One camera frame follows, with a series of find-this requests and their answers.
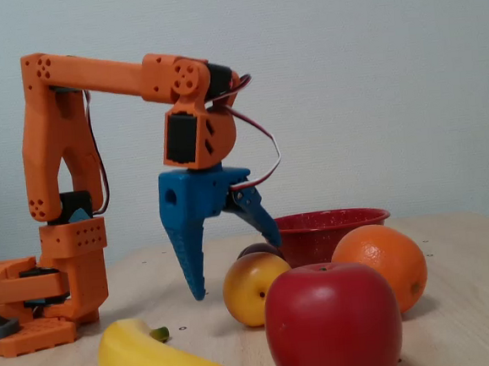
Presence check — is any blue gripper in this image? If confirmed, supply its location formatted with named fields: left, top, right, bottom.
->
left=156, top=159, right=287, bottom=304

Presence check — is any yellow orange toy peach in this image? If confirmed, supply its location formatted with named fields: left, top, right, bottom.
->
left=219, top=249, right=297, bottom=330

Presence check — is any orange robot base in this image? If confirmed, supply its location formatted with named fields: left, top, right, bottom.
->
left=0, top=238, right=81, bottom=360

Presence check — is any red speckled bowl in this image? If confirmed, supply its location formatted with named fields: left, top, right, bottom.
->
left=272, top=205, right=394, bottom=270

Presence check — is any dark purple toy plum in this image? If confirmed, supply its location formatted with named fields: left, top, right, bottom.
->
left=236, top=240, right=285, bottom=263

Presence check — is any red toy apple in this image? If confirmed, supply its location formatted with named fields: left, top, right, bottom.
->
left=259, top=257, right=406, bottom=366

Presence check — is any yellow toy banana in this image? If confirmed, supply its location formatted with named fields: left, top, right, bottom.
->
left=95, top=309, right=252, bottom=366

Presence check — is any toy orange fruit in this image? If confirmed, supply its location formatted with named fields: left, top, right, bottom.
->
left=329, top=220, right=432, bottom=319

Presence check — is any dark grey table clamp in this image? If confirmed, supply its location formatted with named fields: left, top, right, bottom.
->
left=0, top=306, right=21, bottom=341

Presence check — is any red white black gripper cable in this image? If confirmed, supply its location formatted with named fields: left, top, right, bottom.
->
left=202, top=72, right=285, bottom=195

